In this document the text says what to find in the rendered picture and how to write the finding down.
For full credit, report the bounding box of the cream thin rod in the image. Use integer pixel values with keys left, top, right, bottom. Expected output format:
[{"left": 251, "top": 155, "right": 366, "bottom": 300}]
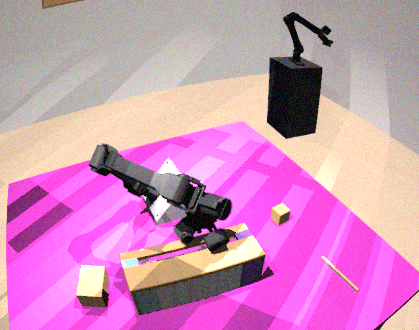
[{"left": 321, "top": 256, "right": 359, "bottom": 292}]

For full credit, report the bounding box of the small brown block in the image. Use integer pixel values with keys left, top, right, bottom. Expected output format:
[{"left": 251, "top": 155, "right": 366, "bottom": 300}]
[{"left": 76, "top": 265, "right": 109, "bottom": 308}]

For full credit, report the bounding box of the small tan cube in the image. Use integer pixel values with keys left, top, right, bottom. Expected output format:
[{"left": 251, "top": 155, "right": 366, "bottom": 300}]
[{"left": 270, "top": 203, "right": 291, "bottom": 226}]

